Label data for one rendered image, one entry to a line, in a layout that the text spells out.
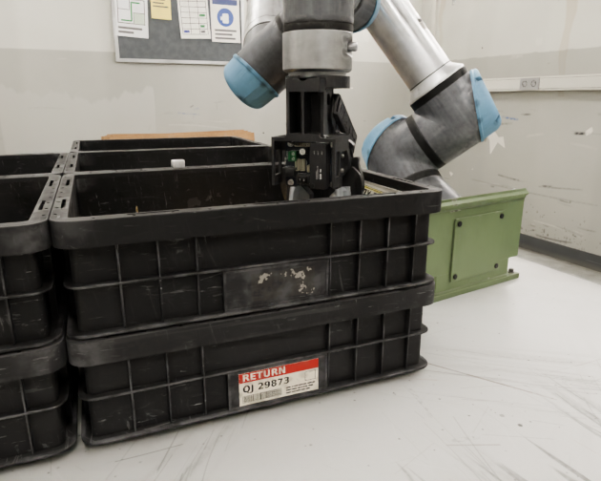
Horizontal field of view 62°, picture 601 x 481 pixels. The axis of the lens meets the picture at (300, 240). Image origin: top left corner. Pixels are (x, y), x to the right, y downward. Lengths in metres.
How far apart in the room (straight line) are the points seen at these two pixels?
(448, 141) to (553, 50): 2.86
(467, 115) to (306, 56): 0.46
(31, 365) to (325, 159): 0.33
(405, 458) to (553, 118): 3.34
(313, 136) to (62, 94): 3.24
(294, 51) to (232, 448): 0.40
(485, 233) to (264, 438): 0.55
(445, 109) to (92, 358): 0.70
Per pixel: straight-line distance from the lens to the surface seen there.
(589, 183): 3.59
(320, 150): 0.53
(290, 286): 0.52
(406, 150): 0.96
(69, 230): 0.46
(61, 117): 3.70
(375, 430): 0.56
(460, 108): 0.95
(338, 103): 0.58
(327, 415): 0.57
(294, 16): 0.55
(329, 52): 0.54
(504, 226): 0.97
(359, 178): 0.58
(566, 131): 3.68
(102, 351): 0.49
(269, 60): 0.67
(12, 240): 0.46
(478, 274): 0.94
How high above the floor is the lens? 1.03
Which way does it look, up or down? 16 degrees down
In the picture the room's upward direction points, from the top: straight up
